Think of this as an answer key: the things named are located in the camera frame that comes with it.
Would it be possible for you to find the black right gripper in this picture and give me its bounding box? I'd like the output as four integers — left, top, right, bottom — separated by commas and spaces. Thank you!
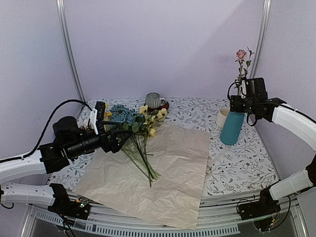
231, 94, 258, 114

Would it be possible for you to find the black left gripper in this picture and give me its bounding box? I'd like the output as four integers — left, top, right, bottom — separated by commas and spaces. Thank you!
67, 121, 133, 159

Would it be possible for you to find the flower bouquet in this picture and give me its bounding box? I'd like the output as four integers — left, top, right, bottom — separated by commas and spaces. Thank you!
103, 104, 168, 186

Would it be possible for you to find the teal vase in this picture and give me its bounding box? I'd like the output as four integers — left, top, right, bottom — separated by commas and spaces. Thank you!
220, 112, 245, 145

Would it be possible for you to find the pink rose stem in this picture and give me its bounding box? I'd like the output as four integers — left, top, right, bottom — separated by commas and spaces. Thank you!
235, 47, 255, 95

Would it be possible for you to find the cream wrapping paper sheet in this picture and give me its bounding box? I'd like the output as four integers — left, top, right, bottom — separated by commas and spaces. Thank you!
71, 123, 212, 230

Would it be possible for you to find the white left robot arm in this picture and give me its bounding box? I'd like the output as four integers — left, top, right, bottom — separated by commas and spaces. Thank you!
0, 116, 133, 220

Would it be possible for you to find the cream mug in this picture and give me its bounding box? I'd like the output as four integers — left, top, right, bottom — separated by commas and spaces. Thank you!
216, 108, 230, 128

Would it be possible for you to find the striped cup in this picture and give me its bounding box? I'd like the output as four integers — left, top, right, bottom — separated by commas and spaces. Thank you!
145, 92, 166, 109

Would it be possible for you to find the dark red saucer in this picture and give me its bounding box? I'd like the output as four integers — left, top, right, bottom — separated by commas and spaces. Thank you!
157, 101, 169, 110

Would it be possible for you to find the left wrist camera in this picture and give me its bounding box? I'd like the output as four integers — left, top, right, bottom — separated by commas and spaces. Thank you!
88, 101, 106, 135

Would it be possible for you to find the right aluminium frame post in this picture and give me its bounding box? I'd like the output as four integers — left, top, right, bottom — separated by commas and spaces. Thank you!
243, 0, 272, 78

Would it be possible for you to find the aluminium frame post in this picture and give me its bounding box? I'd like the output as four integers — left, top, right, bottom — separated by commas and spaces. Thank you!
55, 0, 86, 107
243, 0, 272, 78

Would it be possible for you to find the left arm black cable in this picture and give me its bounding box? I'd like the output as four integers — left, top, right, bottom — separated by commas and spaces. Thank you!
0, 99, 96, 163

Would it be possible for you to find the aluminium table front rail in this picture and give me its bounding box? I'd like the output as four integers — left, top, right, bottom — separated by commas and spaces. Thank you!
21, 192, 313, 237

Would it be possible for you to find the left aluminium frame post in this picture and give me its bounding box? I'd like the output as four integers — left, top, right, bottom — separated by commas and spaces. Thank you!
55, 0, 86, 107

